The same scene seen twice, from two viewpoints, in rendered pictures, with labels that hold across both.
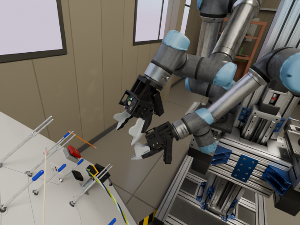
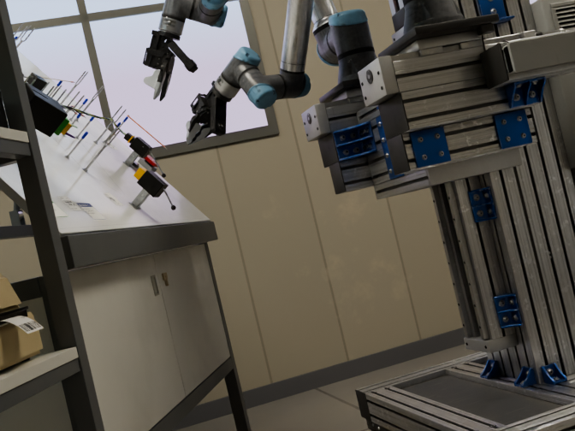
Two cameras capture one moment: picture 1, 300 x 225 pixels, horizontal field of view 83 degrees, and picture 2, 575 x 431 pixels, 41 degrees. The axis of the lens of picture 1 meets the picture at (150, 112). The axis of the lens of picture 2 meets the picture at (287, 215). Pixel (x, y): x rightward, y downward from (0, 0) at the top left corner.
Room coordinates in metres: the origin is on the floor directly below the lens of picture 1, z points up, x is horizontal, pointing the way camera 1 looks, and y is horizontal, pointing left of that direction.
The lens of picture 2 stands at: (-0.88, -1.94, 0.78)
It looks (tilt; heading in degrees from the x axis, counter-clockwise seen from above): 1 degrees up; 49
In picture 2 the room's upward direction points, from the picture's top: 13 degrees counter-clockwise
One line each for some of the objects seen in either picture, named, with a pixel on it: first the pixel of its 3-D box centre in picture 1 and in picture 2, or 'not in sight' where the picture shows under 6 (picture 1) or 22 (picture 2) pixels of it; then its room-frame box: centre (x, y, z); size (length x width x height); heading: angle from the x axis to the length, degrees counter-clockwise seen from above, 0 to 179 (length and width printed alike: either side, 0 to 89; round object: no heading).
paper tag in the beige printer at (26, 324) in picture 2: not in sight; (20, 324); (-0.41, -0.70, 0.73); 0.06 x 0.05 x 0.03; 44
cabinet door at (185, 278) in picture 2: not in sight; (194, 311); (0.39, 0.04, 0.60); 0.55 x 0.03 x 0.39; 41
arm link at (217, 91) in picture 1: (221, 89); (349, 32); (0.90, -0.38, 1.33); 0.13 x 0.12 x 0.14; 62
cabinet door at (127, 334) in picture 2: not in sight; (131, 345); (-0.03, -0.31, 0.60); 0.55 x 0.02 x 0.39; 41
